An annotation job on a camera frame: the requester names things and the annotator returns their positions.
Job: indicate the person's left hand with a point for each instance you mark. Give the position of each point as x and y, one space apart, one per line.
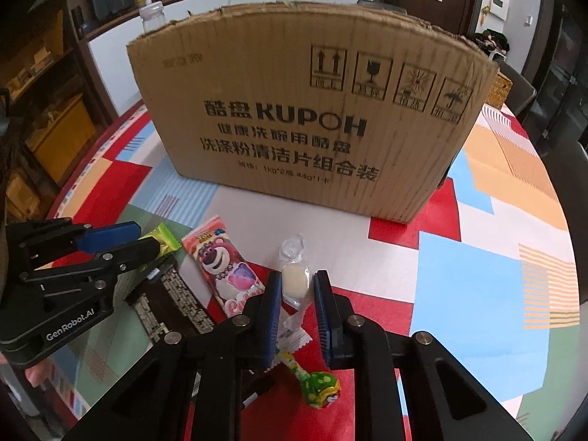
36 374

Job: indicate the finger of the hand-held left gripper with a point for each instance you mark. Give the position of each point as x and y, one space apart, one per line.
110 236
131 255

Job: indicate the black glass cabinet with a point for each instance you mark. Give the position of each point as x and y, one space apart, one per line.
567 64

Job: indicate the pink bear snack packet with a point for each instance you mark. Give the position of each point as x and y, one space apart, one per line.
225 266

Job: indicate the grey dining chair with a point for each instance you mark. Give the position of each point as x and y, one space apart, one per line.
519 89

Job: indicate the white candy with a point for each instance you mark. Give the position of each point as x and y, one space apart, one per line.
296 280

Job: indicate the wooden shelf cabinet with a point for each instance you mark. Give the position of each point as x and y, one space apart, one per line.
46 92

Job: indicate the black grid-pattern snack packet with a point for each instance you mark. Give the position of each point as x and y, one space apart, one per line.
172 298

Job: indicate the brown cardboard box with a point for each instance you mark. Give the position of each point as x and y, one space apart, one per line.
285 101

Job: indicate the green lollipop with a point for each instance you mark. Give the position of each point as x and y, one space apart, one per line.
321 386

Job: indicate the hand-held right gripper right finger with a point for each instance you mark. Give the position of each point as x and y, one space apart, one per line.
321 321

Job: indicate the pink drink bottle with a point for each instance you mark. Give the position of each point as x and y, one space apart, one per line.
151 14

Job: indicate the green candy packet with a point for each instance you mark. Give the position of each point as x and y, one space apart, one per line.
161 239

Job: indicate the black bag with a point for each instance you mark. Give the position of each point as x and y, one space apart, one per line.
494 41

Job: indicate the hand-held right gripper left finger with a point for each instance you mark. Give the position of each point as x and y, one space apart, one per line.
274 317

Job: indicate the white intercom panel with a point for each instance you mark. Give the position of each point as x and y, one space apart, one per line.
497 9

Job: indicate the colourful patchwork tablecloth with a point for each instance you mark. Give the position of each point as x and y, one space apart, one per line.
482 248

